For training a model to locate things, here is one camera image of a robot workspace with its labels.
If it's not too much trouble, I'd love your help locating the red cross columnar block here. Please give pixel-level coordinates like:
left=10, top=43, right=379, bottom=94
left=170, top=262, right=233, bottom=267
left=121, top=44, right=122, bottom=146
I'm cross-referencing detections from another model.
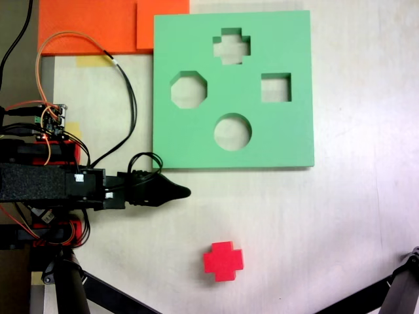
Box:
left=202, top=241, right=245, bottom=283

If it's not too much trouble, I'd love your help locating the green shape hole board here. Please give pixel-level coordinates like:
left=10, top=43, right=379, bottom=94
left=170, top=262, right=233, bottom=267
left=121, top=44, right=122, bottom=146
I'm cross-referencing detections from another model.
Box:
left=151, top=10, right=316, bottom=171

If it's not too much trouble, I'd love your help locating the orange flat block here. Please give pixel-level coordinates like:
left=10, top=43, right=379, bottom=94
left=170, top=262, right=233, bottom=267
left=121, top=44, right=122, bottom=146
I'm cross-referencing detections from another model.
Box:
left=37, top=0, right=191, bottom=56

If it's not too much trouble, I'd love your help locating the black motor driver board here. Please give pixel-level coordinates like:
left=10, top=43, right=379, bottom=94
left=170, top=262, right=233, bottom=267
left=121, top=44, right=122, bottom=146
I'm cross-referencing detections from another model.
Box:
left=31, top=207, right=56, bottom=225

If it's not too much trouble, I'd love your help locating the black and red table clamp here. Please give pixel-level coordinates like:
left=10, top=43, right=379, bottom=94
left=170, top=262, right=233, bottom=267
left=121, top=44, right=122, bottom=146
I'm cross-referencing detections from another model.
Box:
left=0, top=139, right=82, bottom=166
left=0, top=219, right=82, bottom=250

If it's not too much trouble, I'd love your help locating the circuit board with connectors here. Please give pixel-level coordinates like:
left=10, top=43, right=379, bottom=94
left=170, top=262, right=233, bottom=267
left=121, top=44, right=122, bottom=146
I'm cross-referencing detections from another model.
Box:
left=32, top=103, right=71, bottom=142

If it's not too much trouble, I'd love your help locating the thin black tripod leg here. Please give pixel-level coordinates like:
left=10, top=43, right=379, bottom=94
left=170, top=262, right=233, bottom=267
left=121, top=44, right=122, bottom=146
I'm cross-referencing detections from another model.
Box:
left=314, top=274, right=393, bottom=314
left=80, top=270, right=163, bottom=314

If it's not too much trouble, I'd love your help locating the thick black tripod leg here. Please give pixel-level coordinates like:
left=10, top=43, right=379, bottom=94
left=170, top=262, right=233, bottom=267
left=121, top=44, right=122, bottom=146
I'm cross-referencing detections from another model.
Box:
left=378, top=247, right=419, bottom=314
left=54, top=250, right=91, bottom=314

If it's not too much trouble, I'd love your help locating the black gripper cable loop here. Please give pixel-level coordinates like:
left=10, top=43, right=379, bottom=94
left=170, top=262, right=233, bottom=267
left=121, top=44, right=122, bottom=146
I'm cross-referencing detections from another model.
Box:
left=126, top=152, right=164, bottom=184

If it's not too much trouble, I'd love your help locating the black cable with white tag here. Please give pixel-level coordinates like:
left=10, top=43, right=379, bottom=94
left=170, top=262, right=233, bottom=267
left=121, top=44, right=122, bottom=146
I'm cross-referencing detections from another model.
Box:
left=88, top=48, right=138, bottom=168

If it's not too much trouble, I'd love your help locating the black USB cable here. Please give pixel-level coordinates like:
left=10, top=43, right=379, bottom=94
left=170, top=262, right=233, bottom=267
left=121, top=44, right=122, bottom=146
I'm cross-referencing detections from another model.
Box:
left=0, top=123, right=35, bottom=137
left=0, top=106, right=45, bottom=118

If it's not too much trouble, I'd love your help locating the orange wire pair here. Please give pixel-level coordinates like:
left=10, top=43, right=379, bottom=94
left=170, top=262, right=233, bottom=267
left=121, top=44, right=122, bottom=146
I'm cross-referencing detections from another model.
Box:
left=35, top=31, right=109, bottom=114

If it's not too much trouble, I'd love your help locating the black thick power cable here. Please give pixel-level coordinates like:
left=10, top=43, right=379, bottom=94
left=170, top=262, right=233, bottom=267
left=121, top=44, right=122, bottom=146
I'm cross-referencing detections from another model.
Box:
left=0, top=0, right=34, bottom=91

